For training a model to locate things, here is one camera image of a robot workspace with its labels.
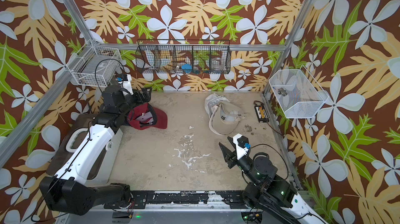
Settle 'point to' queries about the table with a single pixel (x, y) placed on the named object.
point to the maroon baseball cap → (145, 116)
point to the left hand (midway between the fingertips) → (143, 86)
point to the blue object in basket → (186, 67)
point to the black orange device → (261, 113)
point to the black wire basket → (202, 57)
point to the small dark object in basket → (282, 91)
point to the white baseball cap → (211, 103)
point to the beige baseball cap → (224, 119)
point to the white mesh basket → (305, 96)
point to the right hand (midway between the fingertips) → (222, 141)
